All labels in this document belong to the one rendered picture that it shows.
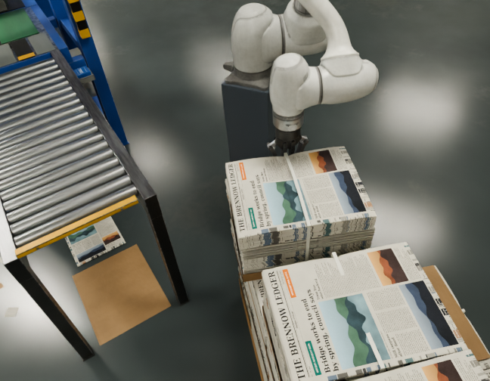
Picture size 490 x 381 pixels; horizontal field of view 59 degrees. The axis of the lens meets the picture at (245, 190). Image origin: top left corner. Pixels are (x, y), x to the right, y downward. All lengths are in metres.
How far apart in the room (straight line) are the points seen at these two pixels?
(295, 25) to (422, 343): 1.11
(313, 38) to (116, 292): 1.57
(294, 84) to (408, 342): 0.66
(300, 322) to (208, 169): 1.96
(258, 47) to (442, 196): 1.59
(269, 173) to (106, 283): 1.40
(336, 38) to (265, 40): 0.48
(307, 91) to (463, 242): 1.66
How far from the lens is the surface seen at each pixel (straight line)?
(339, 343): 0.99
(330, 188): 1.24
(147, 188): 1.66
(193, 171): 2.85
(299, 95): 1.17
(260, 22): 1.63
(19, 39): 2.97
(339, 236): 1.22
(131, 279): 2.42
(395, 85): 3.64
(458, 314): 1.64
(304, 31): 1.64
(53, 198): 1.77
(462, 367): 1.02
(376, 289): 1.06
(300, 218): 1.16
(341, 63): 1.20
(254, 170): 1.28
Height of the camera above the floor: 1.96
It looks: 47 degrees down
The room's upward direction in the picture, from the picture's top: 5 degrees counter-clockwise
